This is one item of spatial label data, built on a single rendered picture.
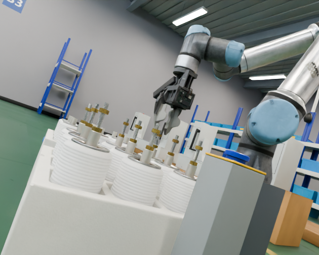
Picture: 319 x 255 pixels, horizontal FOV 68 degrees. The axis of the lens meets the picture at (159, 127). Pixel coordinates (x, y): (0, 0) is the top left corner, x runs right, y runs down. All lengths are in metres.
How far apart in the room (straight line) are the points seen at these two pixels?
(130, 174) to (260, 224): 0.50
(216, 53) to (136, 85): 6.83
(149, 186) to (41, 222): 0.19
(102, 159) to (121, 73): 6.97
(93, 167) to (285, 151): 2.27
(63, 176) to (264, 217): 0.62
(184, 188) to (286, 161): 2.14
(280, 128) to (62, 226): 0.55
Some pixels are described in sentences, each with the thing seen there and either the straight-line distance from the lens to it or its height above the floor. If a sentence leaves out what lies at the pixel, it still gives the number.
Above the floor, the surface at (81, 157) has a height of 0.23.
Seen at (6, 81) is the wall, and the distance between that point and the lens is 6.88.
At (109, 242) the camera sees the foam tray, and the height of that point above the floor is 0.11.
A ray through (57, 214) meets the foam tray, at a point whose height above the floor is 0.14.
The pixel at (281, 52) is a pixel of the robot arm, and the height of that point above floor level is 0.73.
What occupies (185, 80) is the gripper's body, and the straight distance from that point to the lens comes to 0.74.
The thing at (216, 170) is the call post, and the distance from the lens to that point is 0.38.
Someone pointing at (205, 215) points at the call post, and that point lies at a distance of 0.38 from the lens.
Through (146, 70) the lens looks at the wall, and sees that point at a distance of 7.74.
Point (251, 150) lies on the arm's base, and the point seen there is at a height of 0.38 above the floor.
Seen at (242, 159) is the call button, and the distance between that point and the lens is 0.39.
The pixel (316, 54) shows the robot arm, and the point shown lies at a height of 0.68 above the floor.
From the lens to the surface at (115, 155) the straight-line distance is 0.59.
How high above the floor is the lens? 0.30
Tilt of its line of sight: 4 degrees up
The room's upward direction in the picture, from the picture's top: 20 degrees clockwise
